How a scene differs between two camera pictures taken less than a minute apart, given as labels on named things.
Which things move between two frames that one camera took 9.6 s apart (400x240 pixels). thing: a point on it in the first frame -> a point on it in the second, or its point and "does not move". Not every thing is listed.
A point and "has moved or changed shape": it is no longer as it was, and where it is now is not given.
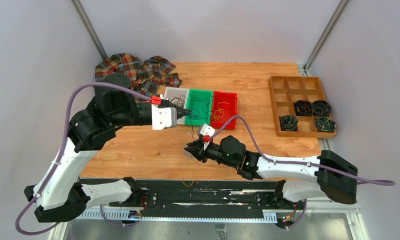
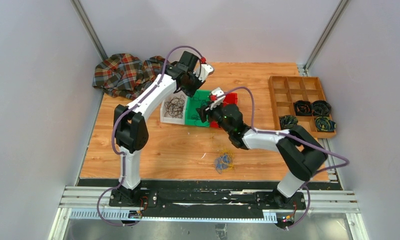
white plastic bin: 178,97 does not move
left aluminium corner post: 90,29 does not move
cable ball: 189,154 has moved or changed shape
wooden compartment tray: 285,90 does not move
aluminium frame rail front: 199,215 does not move
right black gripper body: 213,151 -> 213,114
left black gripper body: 168,104 -> 193,83
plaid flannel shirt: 146,77 does not move
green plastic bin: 200,101 does not move
